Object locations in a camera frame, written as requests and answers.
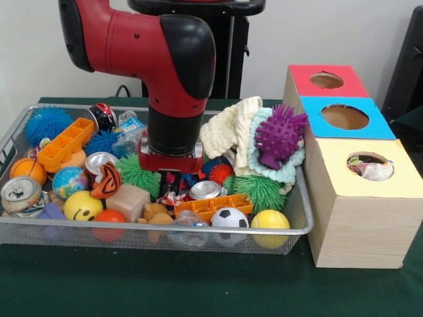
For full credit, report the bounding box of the blue spiky rubber ball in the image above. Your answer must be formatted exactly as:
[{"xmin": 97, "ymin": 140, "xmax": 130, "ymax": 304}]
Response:
[{"xmin": 25, "ymin": 105, "xmax": 74, "ymax": 148}]

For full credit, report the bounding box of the plain yellow ball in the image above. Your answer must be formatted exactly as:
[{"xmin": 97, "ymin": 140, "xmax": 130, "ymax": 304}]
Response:
[{"xmin": 250, "ymin": 209, "xmax": 291, "ymax": 249}]

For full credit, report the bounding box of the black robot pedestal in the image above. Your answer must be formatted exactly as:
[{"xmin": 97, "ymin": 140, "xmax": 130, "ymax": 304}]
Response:
[{"xmin": 127, "ymin": 0, "xmax": 267, "ymax": 100}]

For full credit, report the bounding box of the wooden box with three holes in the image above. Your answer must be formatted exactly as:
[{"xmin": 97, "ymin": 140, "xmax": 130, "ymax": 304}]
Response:
[{"xmin": 283, "ymin": 65, "xmax": 418, "ymax": 269}]

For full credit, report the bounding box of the shallow clear mesh bin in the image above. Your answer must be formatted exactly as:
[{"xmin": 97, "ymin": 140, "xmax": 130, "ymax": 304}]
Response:
[{"xmin": 0, "ymin": 104, "xmax": 314, "ymax": 256}]

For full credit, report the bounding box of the black chair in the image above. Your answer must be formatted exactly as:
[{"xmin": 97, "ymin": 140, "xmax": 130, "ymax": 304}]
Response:
[{"xmin": 381, "ymin": 5, "xmax": 423, "ymax": 115}]

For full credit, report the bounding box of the cream waffle cloth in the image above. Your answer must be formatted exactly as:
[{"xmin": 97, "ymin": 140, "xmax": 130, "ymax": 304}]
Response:
[{"xmin": 200, "ymin": 96, "xmax": 265, "ymax": 178}]

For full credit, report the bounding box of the orange basketball toy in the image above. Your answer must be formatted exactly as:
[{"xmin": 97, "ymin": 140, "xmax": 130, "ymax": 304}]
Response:
[{"xmin": 9, "ymin": 157, "xmax": 48, "ymax": 186}]

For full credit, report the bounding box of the green spiky rubber ball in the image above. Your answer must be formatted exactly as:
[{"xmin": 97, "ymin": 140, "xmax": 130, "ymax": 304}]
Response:
[{"xmin": 231, "ymin": 174, "xmax": 288, "ymax": 215}]

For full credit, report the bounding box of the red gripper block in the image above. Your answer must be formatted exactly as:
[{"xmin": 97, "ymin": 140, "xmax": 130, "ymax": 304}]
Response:
[{"xmin": 137, "ymin": 137, "xmax": 205, "ymax": 199}]

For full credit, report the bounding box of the mint waffle cloth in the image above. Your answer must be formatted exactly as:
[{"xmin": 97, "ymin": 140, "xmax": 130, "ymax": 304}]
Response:
[{"xmin": 247, "ymin": 107, "xmax": 305, "ymax": 184}]

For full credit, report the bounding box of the blue globe ball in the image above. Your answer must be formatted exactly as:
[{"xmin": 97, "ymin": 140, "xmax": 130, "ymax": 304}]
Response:
[{"xmin": 52, "ymin": 166, "xmax": 89, "ymax": 201}]

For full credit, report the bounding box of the black and white soccer ball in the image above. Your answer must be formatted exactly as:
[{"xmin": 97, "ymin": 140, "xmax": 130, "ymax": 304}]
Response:
[{"xmin": 211, "ymin": 207, "xmax": 250, "ymax": 248}]

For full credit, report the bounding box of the purple spiky monster toy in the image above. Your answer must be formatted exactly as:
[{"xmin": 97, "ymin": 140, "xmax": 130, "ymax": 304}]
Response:
[{"xmin": 254, "ymin": 104, "xmax": 309, "ymax": 171}]

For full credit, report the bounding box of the long orange plastic brick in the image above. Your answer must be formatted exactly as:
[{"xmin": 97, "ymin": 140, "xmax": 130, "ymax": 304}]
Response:
[{"xmin": 37, "ymin": 118, "xmax": 96, "ymax": 173}]

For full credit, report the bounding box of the dark green tablecloth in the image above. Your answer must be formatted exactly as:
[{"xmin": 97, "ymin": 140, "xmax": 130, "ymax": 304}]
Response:
[
  {"xmin": 389, "ymin": 105, "xmax": 423, "ymax": 155},
  {"xmin": 0, "ymin": 96, "xmax": 423, "ymax": 317}
]

